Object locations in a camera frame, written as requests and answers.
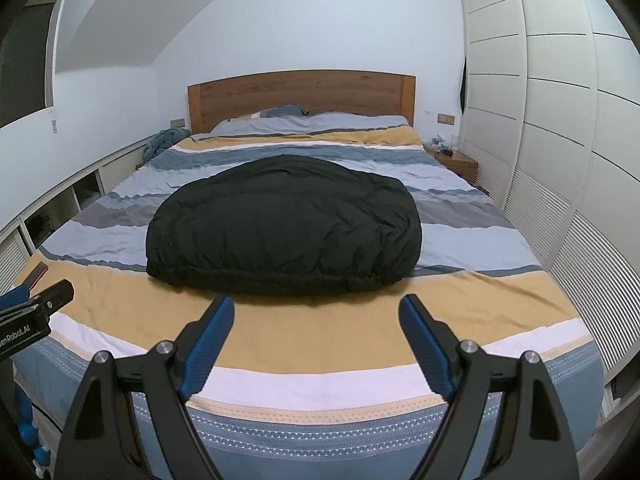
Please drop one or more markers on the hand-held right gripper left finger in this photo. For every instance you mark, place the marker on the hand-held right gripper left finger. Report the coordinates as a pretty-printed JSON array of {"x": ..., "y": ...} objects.
[{"x": 210, "y": 345}]

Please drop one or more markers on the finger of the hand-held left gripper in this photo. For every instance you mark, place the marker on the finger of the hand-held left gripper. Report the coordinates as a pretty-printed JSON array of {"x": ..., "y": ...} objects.
[
  {"x": 47, "y": 302},
  {"x": 36, "y": 275}
]

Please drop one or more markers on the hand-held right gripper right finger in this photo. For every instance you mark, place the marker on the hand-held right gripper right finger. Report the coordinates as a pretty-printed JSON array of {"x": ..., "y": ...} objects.
[{"x": 425, "y": 350}]

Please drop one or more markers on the black puffer jacket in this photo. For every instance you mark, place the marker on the black puffer jacket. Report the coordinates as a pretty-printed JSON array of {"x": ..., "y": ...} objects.
[{"x": 285, "y": 220}]

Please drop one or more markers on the white low shelf cabinet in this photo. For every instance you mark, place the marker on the white low shelf cabinet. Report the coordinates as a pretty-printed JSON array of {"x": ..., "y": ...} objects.
[{"x": 65, "y": 205}]

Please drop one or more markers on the striped duvet cover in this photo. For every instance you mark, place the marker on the striped duvet cover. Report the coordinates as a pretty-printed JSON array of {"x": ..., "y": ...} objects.
[{"x": 310, "y": 340}]

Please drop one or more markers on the teal blanket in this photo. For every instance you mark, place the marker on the teal blanket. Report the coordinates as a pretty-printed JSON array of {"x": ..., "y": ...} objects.
[{"x": 162, "y": 142}]

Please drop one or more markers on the wooden nightstand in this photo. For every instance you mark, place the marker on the wooden nightstand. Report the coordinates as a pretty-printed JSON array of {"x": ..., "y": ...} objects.
[{"x": 457, "y": 162}]

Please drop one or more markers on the small clear bottles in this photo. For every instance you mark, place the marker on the small clear bottles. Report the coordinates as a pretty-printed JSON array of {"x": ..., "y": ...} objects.
[{"x": 442, "y": 144}]

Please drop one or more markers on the dark window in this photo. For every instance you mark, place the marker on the dark window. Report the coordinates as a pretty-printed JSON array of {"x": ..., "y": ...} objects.
[{"x": 30, "y": 55}]

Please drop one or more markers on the striped pillow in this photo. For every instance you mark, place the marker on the striped pillow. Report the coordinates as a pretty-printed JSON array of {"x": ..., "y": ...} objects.
[{"x": 265, "y": 120}]

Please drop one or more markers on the pale lilac pillow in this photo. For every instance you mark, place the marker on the pale lilac pillow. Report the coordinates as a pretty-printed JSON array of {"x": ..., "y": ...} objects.
[{"x": 355, "y": 122}]

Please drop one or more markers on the wooden headboard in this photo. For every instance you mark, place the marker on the wooden headboard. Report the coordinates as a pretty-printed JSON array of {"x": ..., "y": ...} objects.
[{"x": 300, "y": 92}]

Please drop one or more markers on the white louvred wardrobe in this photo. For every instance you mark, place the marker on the white louvred wardrobe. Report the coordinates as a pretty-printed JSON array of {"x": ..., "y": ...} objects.
[{"x": 560, "y": 110}]

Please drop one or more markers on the brass wall switch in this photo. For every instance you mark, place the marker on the brass wall switch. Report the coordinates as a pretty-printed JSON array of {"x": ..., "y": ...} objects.
[
  {"x": 446, "y": 119},
  {"x": 177, "y": 122}
]

